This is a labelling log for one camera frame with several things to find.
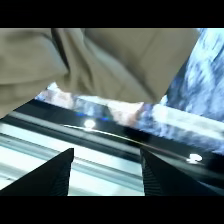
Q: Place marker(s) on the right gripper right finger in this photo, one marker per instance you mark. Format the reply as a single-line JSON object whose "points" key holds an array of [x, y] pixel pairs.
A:
{"points": [[163, 176]]}

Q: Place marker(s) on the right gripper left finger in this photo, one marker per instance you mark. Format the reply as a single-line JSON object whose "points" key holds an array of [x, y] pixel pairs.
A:
{"points": [[53, 176]]}

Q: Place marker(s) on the beige garment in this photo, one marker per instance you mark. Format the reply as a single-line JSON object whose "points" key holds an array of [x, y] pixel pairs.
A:
{"points": [[100, 60]]}

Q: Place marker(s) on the silver frame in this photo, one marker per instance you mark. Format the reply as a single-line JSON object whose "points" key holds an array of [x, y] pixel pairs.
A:
{"points": [[100, 160]]}

